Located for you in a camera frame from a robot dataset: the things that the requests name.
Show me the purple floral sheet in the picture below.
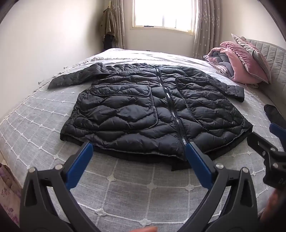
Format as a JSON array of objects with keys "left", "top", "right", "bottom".
[{"left": 0, "top": 163, "right": 22, "bottom": 226}]

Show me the folded pink grey quilt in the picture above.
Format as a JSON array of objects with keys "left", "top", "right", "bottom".
[{"left": 203, "top": 47, "right": 235, "bottom": 79}]

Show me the hanging beige coat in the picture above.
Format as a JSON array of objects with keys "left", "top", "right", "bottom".
[{"left": 99, "top": 8, "right": 118, "bottom": 49}]

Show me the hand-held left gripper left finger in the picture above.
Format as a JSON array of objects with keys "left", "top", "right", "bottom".
[{"left": 20, "top": 141, "right": 102, "bottom": 232}]

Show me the beige patterned curtain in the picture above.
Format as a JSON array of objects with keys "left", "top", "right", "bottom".
[
  {"left": 110, "top": 0, "right": 135, "bottom": 50},
  {"left": 192, "top": 0, "right": 224, "bottom": 60}
]

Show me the bed with grey bedspread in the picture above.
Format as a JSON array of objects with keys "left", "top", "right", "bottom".
[{"left": 0, "top": 47, "right": 286, "bottom": 232}]

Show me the person's right hand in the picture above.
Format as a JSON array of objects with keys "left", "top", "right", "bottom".
[{"left": 259, "top": 190, "right": 286, "bottom": 226}]

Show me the pink velvet pillow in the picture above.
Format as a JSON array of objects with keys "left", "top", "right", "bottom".
[{"left": 220, "top": 41, "right": 270, "bottom": 84}]

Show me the grey padded headboard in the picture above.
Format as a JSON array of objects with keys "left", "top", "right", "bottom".
[{"left": 245, "top": 39, "right": 286, "bottom": 105}]

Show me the black puffer jacket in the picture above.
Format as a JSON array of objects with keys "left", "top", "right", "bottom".
[{"left": 47, "top": 62, "right": 253, "bottom": 172}]

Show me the window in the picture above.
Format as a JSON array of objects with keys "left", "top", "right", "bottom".
[{"left": 132, "top": 0, "right": 197, "bottom": 36}]

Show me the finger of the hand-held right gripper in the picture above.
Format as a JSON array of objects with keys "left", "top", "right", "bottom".
[
  {"left": 247, "top": 132, "right": 278, "bottom": 161},
  {"left": 269, "top": 123, "right": 286, "bottom": 140}
]

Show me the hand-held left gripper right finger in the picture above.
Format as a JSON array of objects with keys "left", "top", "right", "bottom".
[{"left": 174, "top": 141, "right": 261, "bottom": 232}]

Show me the grey pink pillow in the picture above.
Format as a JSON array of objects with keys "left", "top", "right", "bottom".
[{"left": 231, "top": 33, "right": 272, "bottom": 83}]

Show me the dark cloth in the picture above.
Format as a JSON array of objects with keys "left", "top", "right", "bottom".
[{"left": 263, "top": 104, "right": 286, "bottom": 129}]

